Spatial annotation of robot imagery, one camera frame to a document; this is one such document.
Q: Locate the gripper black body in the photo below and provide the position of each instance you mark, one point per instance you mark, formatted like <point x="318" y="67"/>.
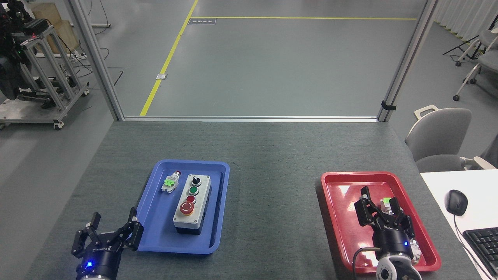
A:
<point x="99" y="262"/>
<point x="393" y="239"/>

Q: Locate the white curtain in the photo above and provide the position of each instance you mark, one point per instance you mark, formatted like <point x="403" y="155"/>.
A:
<point x="467" y="15"/>

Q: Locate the small switch with green label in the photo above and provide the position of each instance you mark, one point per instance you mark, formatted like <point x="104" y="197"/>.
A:
<point x="170" y="182"/>
<point x="386" y="201"/>

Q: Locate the grey control box with buttons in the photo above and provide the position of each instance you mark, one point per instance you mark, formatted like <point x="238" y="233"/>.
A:
<point x="192" y="217"/>

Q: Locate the black computer mouse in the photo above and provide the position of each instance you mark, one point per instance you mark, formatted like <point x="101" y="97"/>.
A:
<point x="456" y="202"/>

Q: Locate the black keyboard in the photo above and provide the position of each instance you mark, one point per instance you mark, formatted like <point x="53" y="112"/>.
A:
<point x="484" y="245"/>

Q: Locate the dark floor label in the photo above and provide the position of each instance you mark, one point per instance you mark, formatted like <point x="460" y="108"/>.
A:
<point x="202" y="21"/>

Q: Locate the silver aluminium post with clip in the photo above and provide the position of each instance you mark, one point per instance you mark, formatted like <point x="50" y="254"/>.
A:
<point x="406" y="58"/>

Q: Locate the grey swivel chair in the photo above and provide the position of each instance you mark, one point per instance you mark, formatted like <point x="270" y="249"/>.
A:
<point x="488" y="62"/>
<point x="489" y="38"/>

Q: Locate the silver horizontal rail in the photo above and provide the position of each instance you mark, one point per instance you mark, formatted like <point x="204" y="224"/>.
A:
<point x="249" y="118"/>

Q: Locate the black stand leg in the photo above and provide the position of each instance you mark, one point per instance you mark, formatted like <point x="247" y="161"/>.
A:
<point x="461" y="45"/>

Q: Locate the red plastic tray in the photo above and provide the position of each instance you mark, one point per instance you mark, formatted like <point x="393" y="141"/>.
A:
<point x="342" y="217"/>

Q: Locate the aluminium frame cart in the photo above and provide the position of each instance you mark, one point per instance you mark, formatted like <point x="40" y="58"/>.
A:
<point x="50" y="77"/>

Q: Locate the metal floor socket plate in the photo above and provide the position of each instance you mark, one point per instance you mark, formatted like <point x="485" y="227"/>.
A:
<point x="161" y="76"/>

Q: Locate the cardboard box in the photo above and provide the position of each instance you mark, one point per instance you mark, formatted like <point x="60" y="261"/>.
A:
<point x="64" y="33"/>

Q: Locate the blue plastic tray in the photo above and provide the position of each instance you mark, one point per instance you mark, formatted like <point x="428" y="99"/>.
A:
<point x="163" y="225"/>

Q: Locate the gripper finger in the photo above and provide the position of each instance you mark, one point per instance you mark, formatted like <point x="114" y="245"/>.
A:
<point x="133" y="233"/>
<point x="83" y="241"/>
<point x="400" y="219"/>
<point x="365" y="214"/>

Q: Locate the grey chair with white frame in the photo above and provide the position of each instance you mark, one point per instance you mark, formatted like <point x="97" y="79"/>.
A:
<point x="439" y="136"/>

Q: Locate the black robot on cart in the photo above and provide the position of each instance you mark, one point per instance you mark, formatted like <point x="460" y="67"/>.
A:
<point x="11" y="58"/>

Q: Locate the black mesh chair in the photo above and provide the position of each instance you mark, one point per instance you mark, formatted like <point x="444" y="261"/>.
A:
<point x="493" y="153"/>

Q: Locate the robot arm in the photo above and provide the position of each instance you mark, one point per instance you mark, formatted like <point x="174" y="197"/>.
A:
<point x="397" y="268"/>

